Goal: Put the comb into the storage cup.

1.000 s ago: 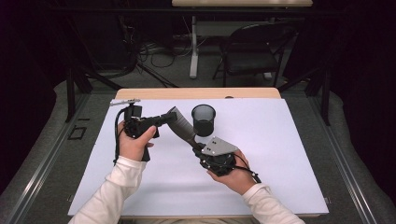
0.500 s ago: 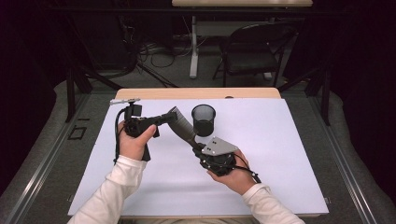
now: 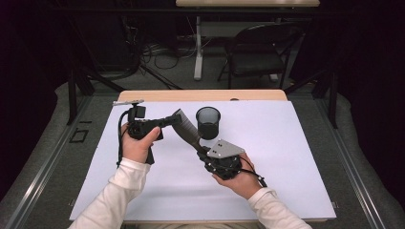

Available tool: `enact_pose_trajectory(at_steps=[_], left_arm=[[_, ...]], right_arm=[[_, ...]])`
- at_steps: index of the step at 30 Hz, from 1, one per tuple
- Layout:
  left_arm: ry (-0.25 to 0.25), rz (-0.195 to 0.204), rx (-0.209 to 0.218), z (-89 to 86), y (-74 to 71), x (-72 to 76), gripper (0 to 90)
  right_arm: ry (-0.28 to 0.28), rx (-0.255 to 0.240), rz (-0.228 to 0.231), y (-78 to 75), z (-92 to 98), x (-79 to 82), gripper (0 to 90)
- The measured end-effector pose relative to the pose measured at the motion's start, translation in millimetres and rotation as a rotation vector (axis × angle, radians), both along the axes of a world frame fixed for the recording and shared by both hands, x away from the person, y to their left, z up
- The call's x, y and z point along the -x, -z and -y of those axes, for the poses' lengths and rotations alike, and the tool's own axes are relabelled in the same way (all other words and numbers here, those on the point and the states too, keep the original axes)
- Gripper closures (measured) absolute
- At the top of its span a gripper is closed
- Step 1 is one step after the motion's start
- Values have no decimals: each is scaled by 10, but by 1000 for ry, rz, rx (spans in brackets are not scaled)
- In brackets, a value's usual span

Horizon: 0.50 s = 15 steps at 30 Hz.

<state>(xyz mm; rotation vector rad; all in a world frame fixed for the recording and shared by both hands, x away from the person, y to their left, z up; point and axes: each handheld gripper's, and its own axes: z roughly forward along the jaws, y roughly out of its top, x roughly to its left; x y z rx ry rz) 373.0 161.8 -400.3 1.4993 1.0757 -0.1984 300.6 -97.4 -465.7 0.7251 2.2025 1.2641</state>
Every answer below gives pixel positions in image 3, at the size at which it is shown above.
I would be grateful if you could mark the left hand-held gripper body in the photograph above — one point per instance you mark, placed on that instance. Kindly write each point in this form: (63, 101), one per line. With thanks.
(141, 127)

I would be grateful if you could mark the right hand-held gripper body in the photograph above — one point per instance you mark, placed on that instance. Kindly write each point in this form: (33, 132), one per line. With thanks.
(224, 149)

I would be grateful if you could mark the black mesh pen holder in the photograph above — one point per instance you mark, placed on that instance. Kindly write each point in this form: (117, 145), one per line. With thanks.
(208, 130)

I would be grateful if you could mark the dark brown comb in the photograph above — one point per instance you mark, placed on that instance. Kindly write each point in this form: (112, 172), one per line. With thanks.
(187, 130)

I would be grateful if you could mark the person's left hand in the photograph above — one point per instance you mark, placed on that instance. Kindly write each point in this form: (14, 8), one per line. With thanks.
(137, 149)

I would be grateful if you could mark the person's right hand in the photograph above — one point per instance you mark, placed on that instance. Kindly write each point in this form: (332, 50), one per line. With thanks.
(245, 183)

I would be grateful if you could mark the white table sheet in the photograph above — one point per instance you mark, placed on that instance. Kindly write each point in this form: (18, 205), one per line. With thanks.
(270, 152)

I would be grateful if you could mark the desk with white legs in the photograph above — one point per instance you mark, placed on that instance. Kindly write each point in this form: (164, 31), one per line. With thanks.
(198, 57)

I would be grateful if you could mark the black metal stand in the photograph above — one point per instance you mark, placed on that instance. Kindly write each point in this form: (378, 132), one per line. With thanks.
(333, 101)
(72, 95)

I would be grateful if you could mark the black folding chair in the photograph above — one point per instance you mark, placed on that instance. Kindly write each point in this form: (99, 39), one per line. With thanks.
(254, 60)

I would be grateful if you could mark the aluminium floor rail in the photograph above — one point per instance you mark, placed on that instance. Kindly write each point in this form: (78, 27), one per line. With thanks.
(356, 178)
(41, 178)

